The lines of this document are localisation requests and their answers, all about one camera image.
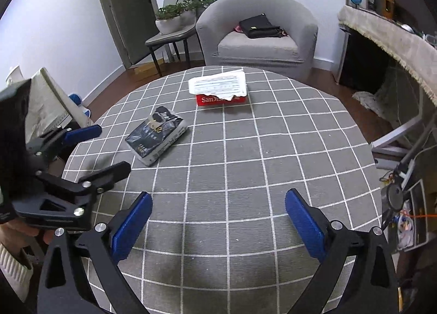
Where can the white storage rack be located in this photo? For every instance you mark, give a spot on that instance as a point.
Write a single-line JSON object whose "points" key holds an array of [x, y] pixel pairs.
{"points": [[418, 198]]}

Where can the person's left forearm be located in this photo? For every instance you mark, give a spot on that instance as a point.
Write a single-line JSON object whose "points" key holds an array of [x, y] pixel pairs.
{"points": [[13, 269]]}

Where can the beige fringed desk cloth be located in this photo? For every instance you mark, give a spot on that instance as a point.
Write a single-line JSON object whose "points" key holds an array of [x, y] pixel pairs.
{"points": [[392, 40]]}

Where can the grey green door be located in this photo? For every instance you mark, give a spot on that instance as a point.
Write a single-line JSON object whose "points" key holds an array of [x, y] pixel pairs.
{"points": [[126, 10]]}

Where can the black handbag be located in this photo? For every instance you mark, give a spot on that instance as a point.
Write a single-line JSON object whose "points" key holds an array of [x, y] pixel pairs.
{"points": [[259, 25]]}

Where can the black tissue packet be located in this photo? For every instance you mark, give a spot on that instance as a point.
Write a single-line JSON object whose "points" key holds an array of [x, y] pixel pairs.
{"points": [[153, 139]]}

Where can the wooden speaker box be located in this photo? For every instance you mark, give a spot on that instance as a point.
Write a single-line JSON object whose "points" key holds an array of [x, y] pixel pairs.
{"points": [[389, 8]]}

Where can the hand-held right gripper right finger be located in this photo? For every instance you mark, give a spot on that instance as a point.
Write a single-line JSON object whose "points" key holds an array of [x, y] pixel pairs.
{"points": [[307, 225]]}

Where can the grey checked tablecloth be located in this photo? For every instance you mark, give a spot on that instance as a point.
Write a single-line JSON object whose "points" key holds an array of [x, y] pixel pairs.
{"points": [[239, 163]]}

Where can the potted plant in white pot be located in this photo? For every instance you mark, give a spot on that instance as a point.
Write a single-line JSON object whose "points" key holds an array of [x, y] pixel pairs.
{"points": [[169, 25], [187, 18]]}

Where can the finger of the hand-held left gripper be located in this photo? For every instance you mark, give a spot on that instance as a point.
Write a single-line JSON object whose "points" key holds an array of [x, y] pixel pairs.
{"points": [[82, 133], [109, 174]]}

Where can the black monitor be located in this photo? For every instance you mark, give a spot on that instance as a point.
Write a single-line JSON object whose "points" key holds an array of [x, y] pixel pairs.
{"points": [[408, 3]]}

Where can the chair with beige cover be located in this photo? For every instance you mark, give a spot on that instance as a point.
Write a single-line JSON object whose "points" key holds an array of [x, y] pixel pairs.
{"points": [[47, 105]]}

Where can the blue white plastic object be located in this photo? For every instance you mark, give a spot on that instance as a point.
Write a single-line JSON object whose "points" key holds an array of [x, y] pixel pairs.
{"points": [[76, 99]]}

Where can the pink cloth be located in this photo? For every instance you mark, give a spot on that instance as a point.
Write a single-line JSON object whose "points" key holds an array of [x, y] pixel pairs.
{"points": [[238, 29]]}

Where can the black round object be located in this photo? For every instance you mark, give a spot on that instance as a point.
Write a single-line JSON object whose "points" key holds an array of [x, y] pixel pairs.
{"points": [[392, 196]]}

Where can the white desk frame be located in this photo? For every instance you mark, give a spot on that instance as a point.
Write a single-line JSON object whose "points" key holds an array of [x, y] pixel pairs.
{"points": [[392, 133]]}

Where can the white printed paper sheets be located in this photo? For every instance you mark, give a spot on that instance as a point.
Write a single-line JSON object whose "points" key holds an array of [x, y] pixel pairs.
{"points": [[218, 85]]}

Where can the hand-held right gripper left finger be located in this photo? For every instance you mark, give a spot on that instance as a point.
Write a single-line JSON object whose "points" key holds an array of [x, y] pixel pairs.
{"points": [[131, 225]]}

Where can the red box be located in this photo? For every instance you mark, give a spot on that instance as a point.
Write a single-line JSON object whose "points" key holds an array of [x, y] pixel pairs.
{"points": [[211, 99]]}

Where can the grey armchair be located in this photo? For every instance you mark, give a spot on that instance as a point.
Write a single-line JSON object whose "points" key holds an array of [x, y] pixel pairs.
{"points": [[263, 47]]}

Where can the person's left hand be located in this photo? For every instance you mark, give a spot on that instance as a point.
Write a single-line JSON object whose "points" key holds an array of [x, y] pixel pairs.
{"points": [[20, 228]]}

